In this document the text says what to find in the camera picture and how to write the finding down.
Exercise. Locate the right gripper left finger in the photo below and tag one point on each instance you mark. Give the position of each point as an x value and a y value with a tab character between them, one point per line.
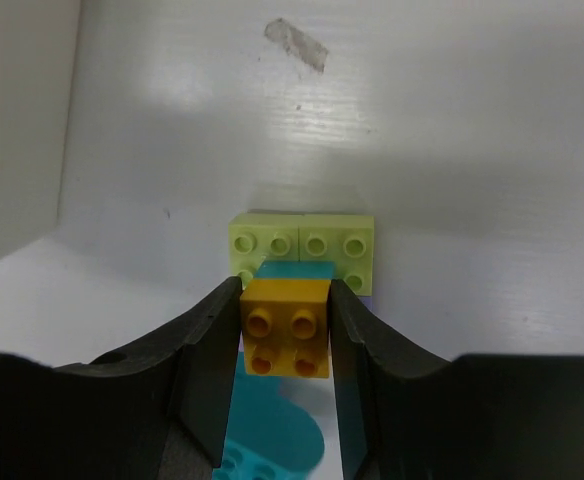
155	408

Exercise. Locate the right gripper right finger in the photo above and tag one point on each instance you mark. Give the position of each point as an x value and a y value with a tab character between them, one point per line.
405	413

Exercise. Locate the purple lego plate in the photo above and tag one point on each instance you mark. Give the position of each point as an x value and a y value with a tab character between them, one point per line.
366	300

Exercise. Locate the yellow square lego brick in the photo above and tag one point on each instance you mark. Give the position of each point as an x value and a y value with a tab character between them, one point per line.
285	328

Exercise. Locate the teal lego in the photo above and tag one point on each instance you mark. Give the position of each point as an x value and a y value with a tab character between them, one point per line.
271	269

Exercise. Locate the green lego plate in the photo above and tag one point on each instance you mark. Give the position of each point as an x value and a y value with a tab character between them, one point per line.
345	240

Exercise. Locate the teal lego brick stack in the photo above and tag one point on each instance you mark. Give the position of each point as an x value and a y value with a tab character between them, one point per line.
267	437

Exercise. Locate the small white container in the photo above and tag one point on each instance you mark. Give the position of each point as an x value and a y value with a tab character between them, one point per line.
37	50

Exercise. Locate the clear tape scrap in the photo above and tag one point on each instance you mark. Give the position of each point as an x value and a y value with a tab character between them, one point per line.
297	43

